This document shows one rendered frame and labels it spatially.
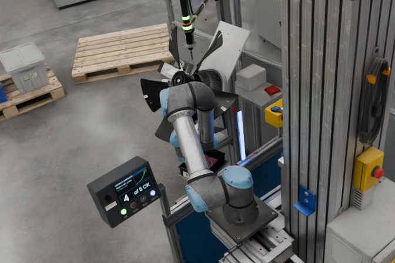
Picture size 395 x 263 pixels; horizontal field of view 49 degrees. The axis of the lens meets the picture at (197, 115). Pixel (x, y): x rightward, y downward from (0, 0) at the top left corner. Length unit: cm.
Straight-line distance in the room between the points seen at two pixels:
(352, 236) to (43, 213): 268
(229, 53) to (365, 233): 143
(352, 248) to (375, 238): 8
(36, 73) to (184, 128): 345
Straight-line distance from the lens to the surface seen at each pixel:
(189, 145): 175
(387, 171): 279
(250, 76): 290
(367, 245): 157
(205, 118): 196
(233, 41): 264
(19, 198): 398
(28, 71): 503
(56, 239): 349
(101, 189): 182
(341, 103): 131
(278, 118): 236
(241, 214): 181
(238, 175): 172
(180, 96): 180
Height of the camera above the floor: 246
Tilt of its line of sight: 35 degrees down
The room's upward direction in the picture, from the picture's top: 9 degrees counter-clockwise
